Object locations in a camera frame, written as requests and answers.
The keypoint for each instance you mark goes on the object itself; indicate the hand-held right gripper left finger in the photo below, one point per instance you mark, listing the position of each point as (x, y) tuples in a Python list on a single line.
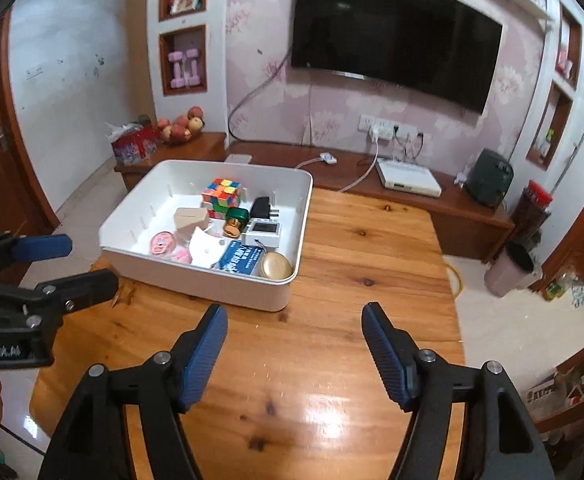
[(201, 360)]

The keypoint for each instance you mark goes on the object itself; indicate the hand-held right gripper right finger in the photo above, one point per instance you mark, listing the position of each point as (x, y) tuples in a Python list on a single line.
[(384, 360)]

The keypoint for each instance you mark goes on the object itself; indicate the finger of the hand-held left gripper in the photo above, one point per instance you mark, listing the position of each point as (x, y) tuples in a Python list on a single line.
[(86, 287), (41, 248)]

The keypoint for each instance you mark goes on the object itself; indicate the white plastic storage tray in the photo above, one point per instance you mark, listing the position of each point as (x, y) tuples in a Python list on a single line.
[(136, 230)]

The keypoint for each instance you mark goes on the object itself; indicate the round gold tin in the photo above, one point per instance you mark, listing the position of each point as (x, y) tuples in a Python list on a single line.
[(276, 266)]

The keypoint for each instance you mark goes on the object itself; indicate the beige cardboard box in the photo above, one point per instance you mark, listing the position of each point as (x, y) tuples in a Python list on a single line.
[(191, 219)]

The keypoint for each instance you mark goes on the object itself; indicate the white digital timer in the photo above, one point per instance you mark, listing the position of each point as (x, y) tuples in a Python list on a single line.
[(262, 234)]

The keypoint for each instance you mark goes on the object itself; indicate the small green box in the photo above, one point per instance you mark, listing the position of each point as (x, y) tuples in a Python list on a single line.
[(237, 217)]

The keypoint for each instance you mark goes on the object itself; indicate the blue tissue packet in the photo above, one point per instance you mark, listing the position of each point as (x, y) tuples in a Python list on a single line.
[(239, 258)]

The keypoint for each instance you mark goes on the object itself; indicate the red tissue pack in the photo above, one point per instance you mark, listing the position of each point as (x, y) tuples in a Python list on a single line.
[(134, 147)]

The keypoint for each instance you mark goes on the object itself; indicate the long wooden television cabinet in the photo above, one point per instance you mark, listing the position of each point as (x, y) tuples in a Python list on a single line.
[(452, 220)]

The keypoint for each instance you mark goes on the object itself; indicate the newspaper stack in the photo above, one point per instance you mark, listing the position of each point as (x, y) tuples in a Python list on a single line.
[(542, 394)]

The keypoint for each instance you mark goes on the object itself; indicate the colourful puzzle cube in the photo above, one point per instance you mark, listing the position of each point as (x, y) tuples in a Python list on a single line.
[(219, 195)]

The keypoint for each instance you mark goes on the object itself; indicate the black plug adapter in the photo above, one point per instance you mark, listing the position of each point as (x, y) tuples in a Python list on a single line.
[(261, 208)]

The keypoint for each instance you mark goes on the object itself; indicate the dark fruit bowl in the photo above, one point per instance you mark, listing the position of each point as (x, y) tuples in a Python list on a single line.
[(186, 141)]

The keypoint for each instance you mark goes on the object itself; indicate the low wooden side cabinet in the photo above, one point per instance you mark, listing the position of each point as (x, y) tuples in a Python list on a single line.
[(206, 147)]

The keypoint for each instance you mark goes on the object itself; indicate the bowl of apples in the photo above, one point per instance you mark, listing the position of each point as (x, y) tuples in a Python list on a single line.
[(181, 127)]

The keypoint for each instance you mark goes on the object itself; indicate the white set-top box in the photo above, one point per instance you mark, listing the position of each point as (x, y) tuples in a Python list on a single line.
[(407, 176)]

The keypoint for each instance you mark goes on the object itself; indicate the grey pad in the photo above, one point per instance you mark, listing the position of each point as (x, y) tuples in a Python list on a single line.
[(238, 158)]

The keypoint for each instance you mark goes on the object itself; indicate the red lid jar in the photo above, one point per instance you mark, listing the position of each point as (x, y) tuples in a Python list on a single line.
[(534, 215)]

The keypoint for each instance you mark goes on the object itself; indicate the small white charging puck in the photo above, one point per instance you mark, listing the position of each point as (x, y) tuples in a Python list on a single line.
[(328, 158)]

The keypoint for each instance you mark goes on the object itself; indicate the white plug-in charger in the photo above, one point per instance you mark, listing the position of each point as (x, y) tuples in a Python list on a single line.
[(375, 133)]

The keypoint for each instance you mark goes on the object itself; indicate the white niche shelf unit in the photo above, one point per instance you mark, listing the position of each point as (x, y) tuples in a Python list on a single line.
[(537, 85), (216, 50)]

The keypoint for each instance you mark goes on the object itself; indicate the white wall switch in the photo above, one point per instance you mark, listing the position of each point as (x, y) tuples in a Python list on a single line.
[(33, 72)]

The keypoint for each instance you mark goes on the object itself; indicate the white wall outlets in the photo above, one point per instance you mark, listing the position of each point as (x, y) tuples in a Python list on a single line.
[(387, 126)]

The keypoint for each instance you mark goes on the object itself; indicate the black wall television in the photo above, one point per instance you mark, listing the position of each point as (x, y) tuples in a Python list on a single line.
[(387, 25)]

